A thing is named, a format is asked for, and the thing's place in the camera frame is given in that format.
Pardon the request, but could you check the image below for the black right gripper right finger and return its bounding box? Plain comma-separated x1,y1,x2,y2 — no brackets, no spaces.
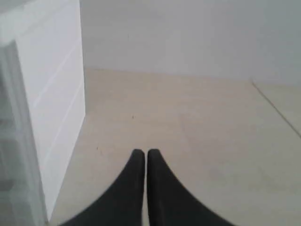
147,149,232,226

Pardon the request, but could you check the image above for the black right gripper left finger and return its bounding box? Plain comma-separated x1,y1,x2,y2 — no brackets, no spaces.
62,149,145,226

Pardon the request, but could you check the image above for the white plastic drawer cabinet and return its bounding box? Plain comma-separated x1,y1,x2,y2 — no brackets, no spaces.
0,0,86,226

